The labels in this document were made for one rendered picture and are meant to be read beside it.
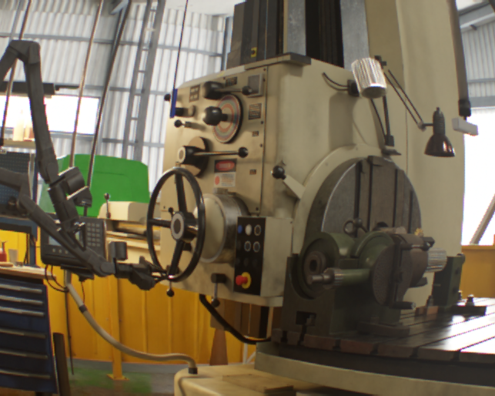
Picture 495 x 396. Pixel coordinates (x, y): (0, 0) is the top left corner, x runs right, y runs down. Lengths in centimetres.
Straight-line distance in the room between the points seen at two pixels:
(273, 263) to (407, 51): 118
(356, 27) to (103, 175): 383
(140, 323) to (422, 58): 320
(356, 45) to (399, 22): 32
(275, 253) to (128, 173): 446
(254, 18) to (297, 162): 158
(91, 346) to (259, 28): 270
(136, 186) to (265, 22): 324
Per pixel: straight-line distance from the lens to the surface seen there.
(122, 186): 646
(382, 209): 244
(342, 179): 232
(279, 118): 232
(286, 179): 225
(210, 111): 248
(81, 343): 501
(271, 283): 216
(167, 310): 529
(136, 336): 519
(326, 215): 226
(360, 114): 255
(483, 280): 449
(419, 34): 299
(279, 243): 216
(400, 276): 188
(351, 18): 311
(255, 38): 370
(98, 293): 502
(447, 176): 299
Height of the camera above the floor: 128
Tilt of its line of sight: 3 degrees up
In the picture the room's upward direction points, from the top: 3 degrees clockwise
